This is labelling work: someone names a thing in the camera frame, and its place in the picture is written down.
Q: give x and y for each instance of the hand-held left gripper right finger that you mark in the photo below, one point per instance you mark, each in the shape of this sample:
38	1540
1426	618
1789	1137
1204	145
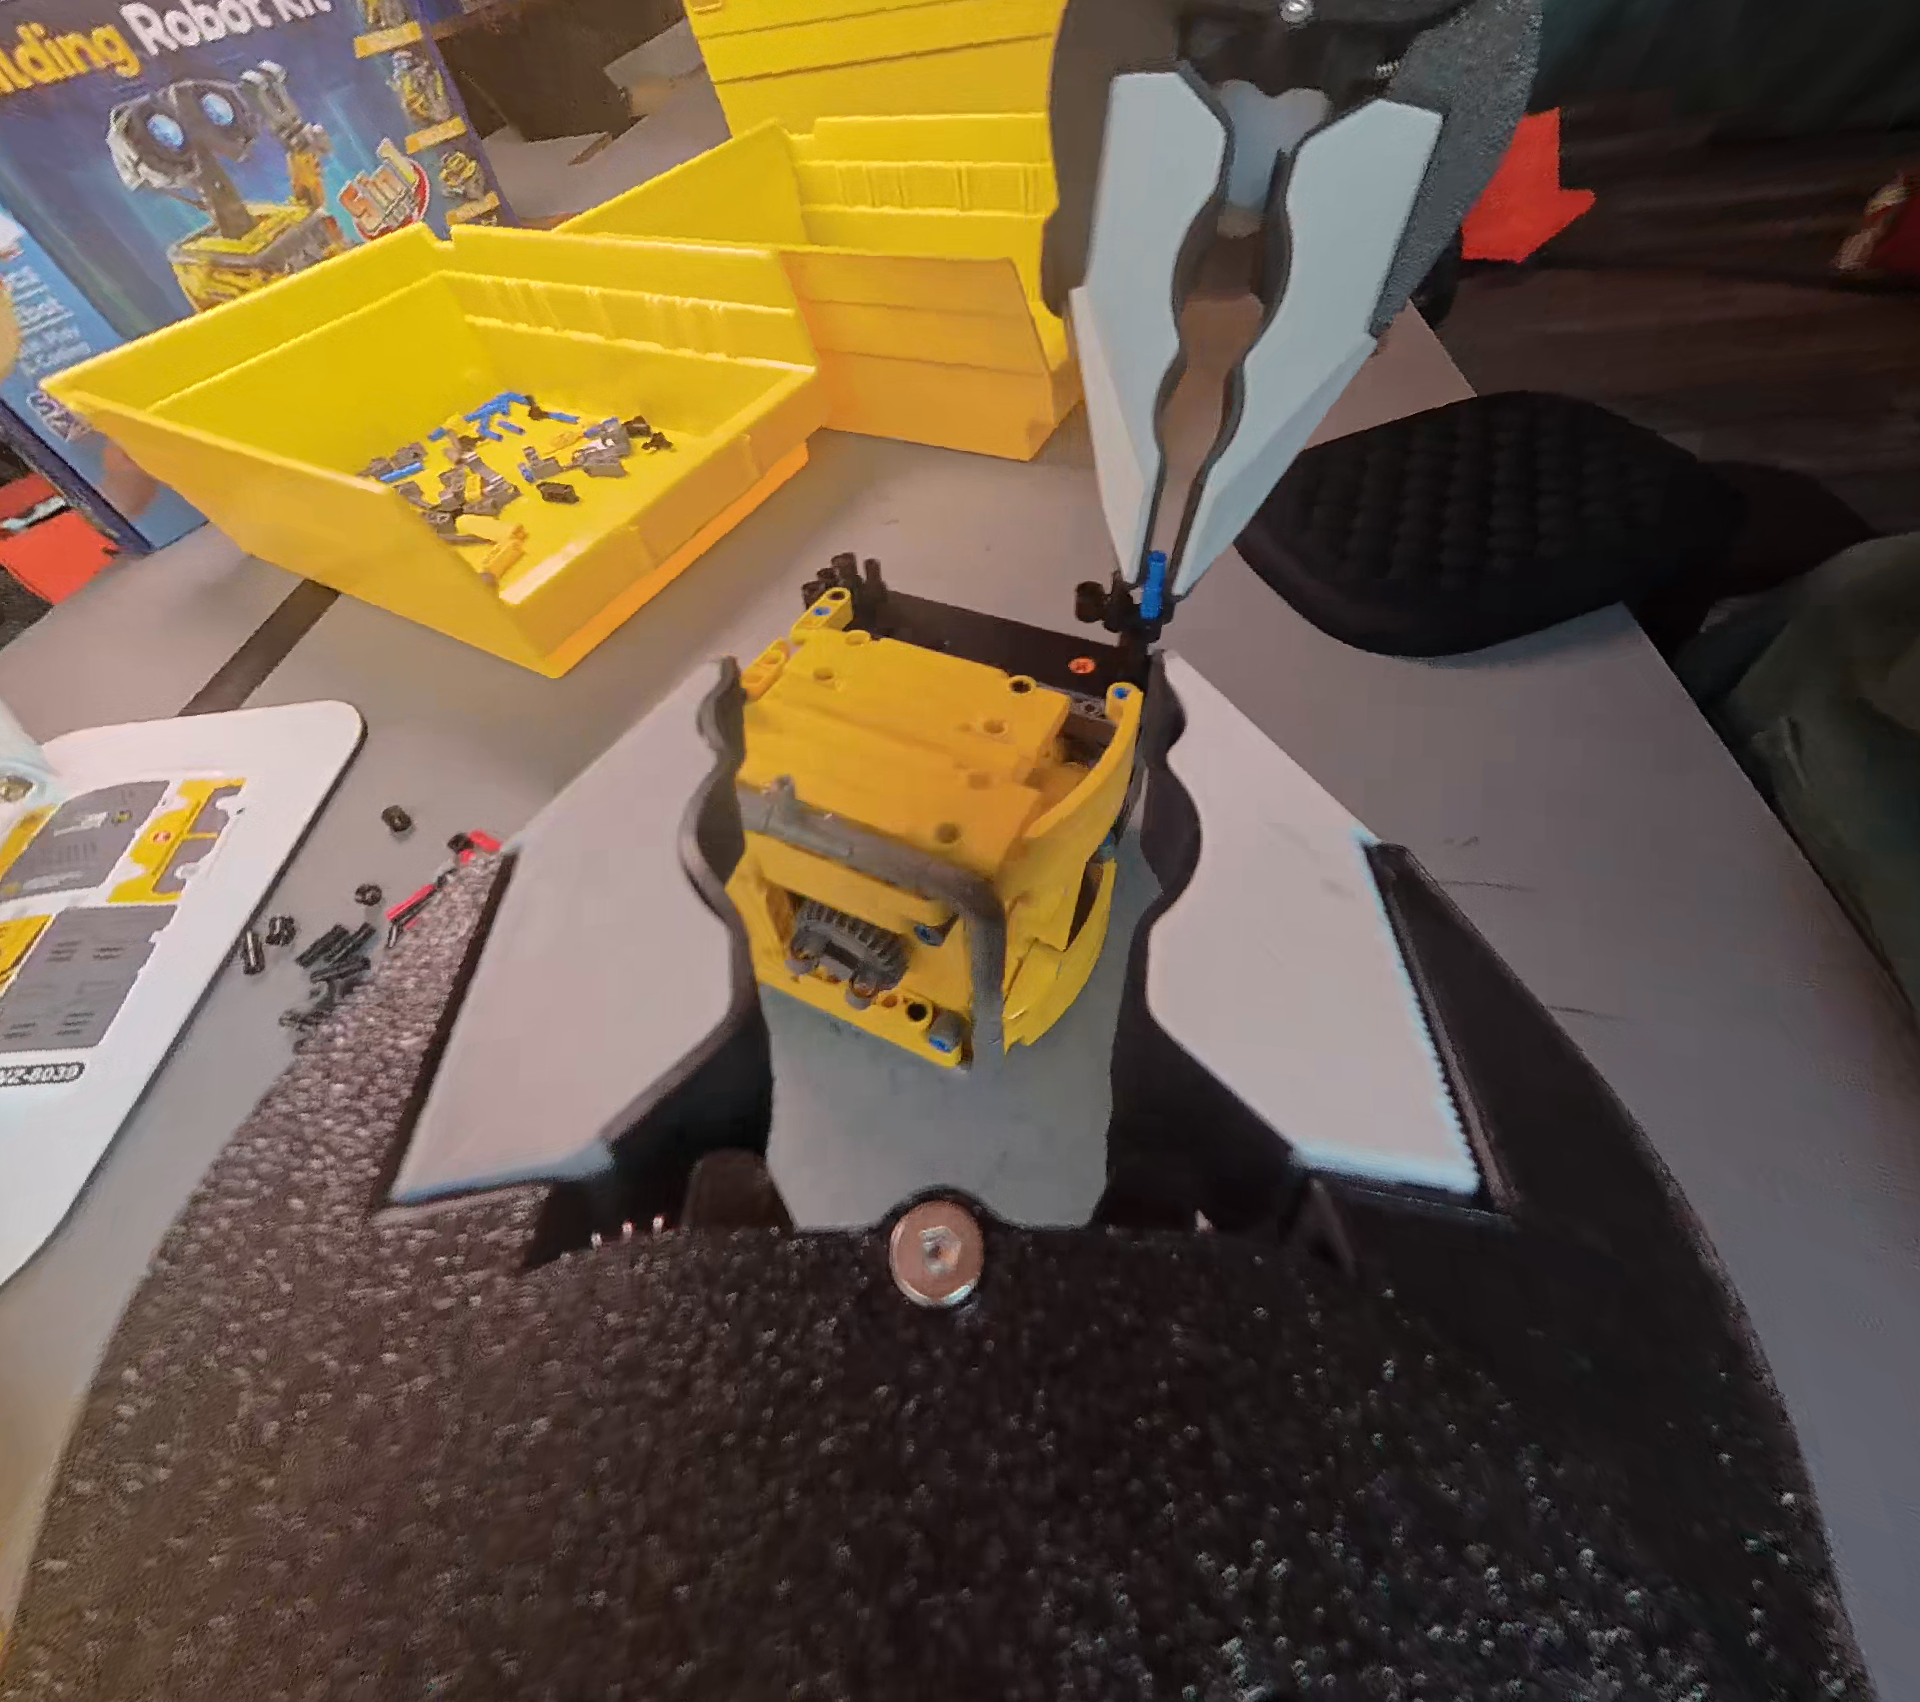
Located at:
1304	983

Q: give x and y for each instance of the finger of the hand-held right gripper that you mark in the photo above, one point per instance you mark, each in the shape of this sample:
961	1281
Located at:
1133	276
1335	263

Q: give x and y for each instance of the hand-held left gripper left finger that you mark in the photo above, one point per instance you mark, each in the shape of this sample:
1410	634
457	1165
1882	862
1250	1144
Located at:
570	1013

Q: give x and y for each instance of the black lego connector assembly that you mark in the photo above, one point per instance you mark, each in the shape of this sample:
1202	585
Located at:
1133	600

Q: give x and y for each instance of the yellow lego vehicle model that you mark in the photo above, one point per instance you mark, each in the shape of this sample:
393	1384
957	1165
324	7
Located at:
900	743

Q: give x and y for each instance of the pile of small lego pins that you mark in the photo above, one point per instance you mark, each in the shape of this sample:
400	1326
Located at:
344	945

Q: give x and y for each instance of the lego sticker sheet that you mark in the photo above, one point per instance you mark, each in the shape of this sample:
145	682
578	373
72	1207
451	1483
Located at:
105	922

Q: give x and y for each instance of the pile of mixed lego parts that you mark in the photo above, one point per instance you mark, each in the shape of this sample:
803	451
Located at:
511	473

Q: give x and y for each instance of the red plastic chair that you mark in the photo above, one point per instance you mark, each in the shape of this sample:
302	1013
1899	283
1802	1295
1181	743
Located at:
1522	186

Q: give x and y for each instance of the yellow plastic bin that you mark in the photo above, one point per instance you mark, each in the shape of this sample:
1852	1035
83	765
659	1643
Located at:
930	352
900	22

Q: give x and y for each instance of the white book stand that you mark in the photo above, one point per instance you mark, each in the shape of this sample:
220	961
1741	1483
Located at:
285	803

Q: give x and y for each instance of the yellow divided parts bin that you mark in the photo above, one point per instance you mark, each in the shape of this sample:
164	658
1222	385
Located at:
224	442

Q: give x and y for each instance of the blue cardboard box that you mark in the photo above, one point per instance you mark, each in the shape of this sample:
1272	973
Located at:
224	156

